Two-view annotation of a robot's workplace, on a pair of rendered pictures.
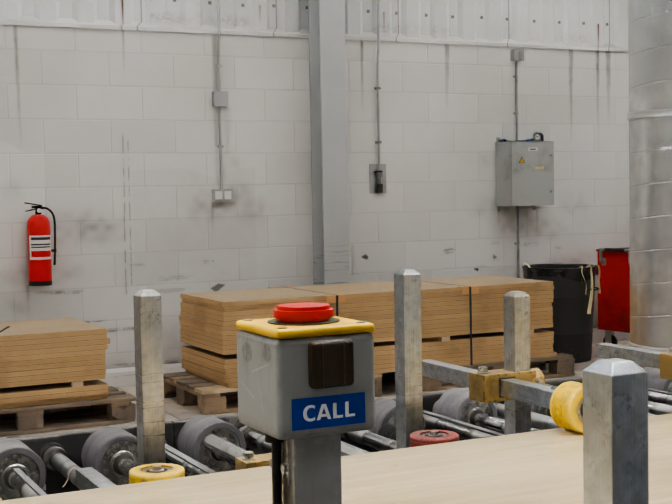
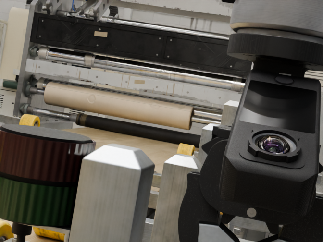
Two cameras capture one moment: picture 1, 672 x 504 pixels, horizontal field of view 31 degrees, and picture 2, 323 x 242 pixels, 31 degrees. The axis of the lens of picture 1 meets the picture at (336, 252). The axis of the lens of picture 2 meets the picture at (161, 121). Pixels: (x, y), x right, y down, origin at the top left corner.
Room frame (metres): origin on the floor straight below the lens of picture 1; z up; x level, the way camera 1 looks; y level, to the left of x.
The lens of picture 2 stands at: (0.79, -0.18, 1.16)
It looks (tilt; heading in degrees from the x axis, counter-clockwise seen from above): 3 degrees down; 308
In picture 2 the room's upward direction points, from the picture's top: 10 degrees clockwise
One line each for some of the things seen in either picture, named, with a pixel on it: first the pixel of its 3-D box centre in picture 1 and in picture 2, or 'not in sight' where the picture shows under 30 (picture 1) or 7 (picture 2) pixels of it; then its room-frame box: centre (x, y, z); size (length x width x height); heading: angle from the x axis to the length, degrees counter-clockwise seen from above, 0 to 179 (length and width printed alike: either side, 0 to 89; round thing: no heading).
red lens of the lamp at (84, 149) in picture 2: not in sight; (43, 152); (1.06, -0.41, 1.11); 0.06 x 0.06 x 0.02
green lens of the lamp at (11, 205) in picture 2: not in sight; (37, 193); (1.06, -0.41, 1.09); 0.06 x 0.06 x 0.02
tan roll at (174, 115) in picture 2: not in sight; (155, 112); (2.67, -2.52, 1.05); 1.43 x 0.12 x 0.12; 27
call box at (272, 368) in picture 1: (304, 378); not in sight; (0.79, 0.02, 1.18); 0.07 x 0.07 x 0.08; 27
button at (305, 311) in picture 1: (303, 317); not in sight; (0.79, 0.02, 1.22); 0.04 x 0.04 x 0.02
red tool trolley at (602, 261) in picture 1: (648, 297); not in sight; (9.43, -2.47, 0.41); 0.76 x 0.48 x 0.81; 123
